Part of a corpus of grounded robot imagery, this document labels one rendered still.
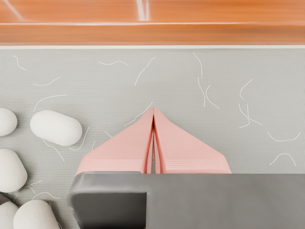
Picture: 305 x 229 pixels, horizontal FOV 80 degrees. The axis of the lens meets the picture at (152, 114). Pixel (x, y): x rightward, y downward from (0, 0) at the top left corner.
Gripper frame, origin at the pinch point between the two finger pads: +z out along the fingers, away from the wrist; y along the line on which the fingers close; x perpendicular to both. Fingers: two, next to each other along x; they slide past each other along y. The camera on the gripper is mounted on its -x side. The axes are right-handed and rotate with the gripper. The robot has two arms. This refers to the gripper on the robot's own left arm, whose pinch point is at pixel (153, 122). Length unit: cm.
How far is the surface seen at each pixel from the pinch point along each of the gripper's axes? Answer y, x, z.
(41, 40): 9.2, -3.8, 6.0
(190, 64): -3.1, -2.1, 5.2
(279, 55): -10.7, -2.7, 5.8
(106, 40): 3.8, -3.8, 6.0
